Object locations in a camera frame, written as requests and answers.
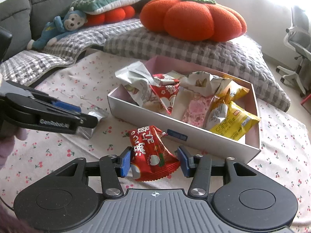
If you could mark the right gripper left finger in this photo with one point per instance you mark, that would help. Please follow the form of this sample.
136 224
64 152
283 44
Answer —
113 167

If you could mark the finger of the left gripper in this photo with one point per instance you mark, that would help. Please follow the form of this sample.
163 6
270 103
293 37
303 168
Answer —
54 101
38 115

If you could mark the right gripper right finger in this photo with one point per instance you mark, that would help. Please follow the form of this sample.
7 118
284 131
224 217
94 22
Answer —
198 167

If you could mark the red chinese snack packet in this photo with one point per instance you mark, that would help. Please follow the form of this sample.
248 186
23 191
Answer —
150 159

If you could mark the small yellow snack packet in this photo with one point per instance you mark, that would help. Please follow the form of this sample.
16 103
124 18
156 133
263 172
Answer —
236 124

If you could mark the orange white small packet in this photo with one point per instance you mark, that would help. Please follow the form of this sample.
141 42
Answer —
218 111

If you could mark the large yellow snack packet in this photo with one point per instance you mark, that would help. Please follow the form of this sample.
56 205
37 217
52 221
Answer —
231 90

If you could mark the white black text packet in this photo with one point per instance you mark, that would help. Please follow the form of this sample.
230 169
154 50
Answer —
204 83

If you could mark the white grey nut packet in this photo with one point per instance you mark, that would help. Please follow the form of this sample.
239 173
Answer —
139 83

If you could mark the pink clear nougat packet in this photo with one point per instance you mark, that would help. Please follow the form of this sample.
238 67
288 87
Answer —
197 110

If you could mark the clear white biscuit packet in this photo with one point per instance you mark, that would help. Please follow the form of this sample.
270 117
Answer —
182 100

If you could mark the red white candy packet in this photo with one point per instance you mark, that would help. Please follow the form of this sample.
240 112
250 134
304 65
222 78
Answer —
165 88

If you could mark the hand in purple glove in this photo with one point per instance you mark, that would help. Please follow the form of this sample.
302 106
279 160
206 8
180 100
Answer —
7 144

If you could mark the silver foil packet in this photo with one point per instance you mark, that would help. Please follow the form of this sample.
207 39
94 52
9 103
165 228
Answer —
93 119

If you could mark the pink cardboard box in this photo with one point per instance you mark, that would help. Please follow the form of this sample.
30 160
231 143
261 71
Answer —
124 107

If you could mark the blue monkey plush toy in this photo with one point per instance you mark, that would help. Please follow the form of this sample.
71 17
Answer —
58 29

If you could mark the dark grey sofa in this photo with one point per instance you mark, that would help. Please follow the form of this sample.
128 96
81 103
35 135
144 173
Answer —
25 20

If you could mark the cherry print tablecloth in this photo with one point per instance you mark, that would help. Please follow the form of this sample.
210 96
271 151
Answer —
284 155

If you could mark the grey checkered quilted cushion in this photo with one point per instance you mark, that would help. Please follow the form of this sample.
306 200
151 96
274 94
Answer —
240 57

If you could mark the small orange plush cushion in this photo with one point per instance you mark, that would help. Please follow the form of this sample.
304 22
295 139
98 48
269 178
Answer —
112 16

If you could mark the orange pumpkin plush cushion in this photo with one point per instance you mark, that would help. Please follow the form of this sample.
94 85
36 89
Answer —
193 20

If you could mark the white grey office chair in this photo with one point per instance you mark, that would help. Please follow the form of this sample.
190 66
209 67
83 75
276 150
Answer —
298 39

